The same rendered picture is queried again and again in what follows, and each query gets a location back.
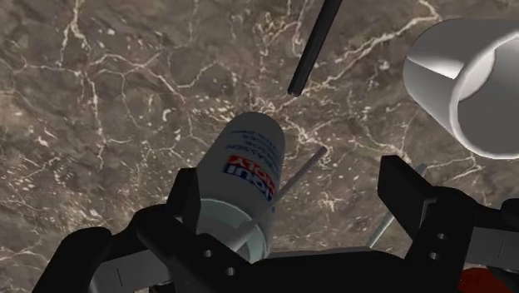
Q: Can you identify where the red round object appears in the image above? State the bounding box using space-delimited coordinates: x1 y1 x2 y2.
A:
457 266 512 293

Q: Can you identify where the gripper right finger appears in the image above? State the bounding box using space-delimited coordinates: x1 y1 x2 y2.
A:
377 155 519 293

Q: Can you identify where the white spray can with straw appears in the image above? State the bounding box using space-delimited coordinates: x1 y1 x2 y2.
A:
194 111 329 265

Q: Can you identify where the black pen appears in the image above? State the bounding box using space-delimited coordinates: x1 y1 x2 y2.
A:
287 0 344 97

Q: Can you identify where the thin grey rod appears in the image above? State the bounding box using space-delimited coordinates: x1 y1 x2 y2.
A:
366 163 428 249

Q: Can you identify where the white cup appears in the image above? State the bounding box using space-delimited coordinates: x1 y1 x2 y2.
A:
402 17 519 160

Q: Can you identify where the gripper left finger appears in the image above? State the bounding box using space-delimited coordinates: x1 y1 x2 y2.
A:
32 166 255 293

